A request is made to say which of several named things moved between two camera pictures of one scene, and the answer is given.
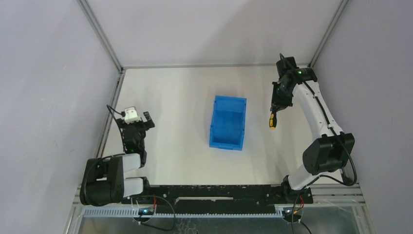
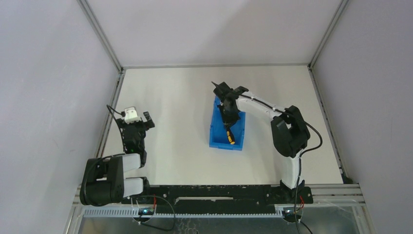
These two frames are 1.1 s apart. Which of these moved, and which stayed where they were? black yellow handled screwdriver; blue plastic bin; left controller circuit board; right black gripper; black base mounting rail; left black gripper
Moved: right black gripper; black yellow handled screwdriver
Stayed: black base mounting rail; left controller circuit board; left black gripper; blue plastic bin
